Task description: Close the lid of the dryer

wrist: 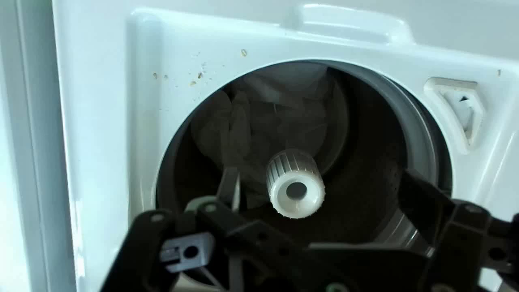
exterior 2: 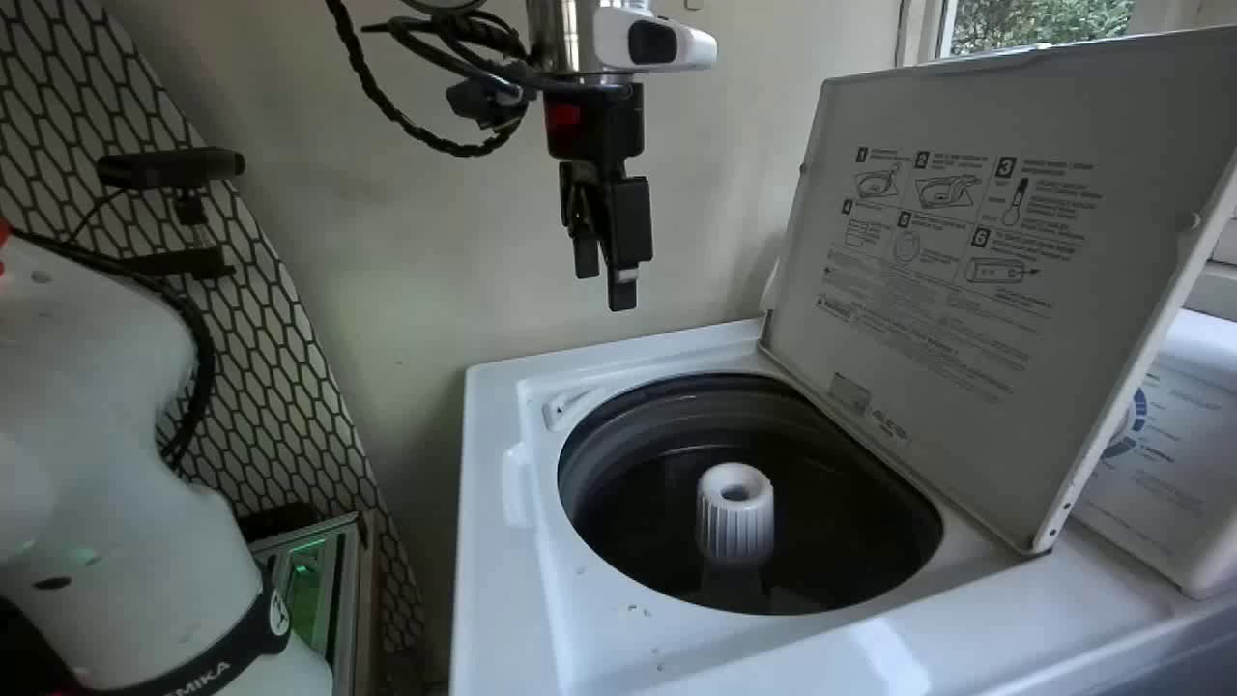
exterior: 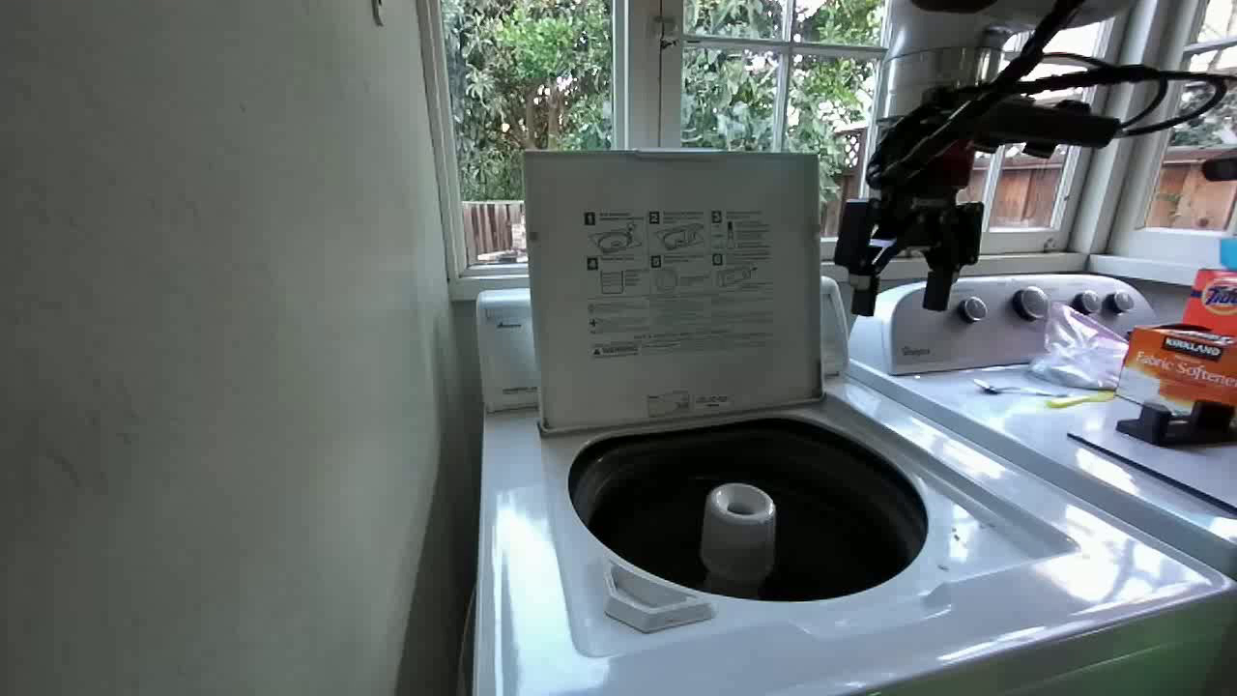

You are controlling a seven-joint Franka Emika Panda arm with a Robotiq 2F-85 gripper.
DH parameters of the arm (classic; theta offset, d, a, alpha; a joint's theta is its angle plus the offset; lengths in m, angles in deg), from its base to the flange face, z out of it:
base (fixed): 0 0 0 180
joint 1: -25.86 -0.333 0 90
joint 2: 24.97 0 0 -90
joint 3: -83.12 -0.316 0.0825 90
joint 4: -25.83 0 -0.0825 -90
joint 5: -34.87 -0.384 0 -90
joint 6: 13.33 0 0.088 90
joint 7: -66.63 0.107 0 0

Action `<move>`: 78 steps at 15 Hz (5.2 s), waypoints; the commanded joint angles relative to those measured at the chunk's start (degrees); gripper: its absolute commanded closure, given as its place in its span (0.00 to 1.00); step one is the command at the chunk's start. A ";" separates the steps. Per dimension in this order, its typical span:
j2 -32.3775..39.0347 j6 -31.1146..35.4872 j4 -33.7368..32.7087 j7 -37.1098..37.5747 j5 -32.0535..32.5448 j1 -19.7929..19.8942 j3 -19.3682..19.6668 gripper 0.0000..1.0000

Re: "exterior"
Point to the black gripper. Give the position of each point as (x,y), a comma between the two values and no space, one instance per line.
(917,214)

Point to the white washer lid with instructions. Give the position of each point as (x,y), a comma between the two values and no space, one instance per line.
(671,284)

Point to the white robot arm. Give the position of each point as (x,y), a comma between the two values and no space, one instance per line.
(932,50)

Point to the large grey dryer knob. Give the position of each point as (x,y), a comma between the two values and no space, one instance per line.
(1030,304)

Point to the white dryer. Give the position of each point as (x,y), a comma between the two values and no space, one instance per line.
(1019,437)

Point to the orange dryer sheet box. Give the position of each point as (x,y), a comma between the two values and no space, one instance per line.
(1181,369)

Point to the brown wooden fence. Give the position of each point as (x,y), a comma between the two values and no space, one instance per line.
(1030,195)

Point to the clear plastic bag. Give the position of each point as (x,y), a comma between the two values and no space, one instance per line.
(1076,351)

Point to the yellow small item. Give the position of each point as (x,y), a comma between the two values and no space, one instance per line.
(1078,400)

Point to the dark wash drum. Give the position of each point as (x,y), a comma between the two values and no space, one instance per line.
(851,517)

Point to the red box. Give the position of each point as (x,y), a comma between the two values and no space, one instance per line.
(1215,304)

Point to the white washer agitator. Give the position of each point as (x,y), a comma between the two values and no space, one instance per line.
(738,527)

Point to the black stand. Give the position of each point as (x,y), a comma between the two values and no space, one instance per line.
(1181,425)

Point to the white bleach dispenser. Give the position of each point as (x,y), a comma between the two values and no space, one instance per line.
(650,603)

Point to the white top-load washing machine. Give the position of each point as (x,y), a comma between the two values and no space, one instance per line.
(543,603)

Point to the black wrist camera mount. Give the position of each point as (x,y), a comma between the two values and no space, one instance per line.
(989,129)

